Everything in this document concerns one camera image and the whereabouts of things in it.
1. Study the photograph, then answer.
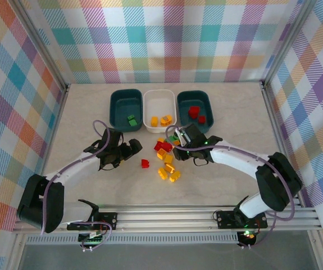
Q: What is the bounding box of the dark teal plastic container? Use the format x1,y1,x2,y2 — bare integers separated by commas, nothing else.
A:
109,88,144,132
176,89,215,134

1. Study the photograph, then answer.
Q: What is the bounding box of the white plastic container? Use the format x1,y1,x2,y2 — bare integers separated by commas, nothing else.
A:
142,89,178,134

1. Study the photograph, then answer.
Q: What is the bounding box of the black controller board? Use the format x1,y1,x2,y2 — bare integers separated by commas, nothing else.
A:
78,230,106,246

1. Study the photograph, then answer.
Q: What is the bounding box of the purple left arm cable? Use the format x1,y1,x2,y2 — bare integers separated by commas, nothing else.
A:
40,120,113,252

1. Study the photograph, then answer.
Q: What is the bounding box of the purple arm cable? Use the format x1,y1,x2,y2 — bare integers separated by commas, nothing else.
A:
165,124,295,250
40,120,113,252

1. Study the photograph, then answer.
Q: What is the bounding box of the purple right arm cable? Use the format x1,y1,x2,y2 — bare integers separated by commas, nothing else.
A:
165,124,295,250

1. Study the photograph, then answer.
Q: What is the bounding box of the aluminum side rail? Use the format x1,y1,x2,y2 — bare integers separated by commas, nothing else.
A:
42,83,71,177
261,81,291,155

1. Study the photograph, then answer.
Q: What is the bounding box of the long aluminum base rail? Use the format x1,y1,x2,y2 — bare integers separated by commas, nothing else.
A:
12,204,323,233

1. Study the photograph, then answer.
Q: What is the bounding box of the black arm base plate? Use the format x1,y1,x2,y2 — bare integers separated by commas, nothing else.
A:
93,211,119,230
216,209,269,230

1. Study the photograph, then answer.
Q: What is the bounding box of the grey slotted cable duct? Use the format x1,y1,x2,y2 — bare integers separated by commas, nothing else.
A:
26,235,240,244

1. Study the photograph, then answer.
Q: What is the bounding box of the aluminum frame post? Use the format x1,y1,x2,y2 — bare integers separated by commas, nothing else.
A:
12,0,71,92
261,0,319,89

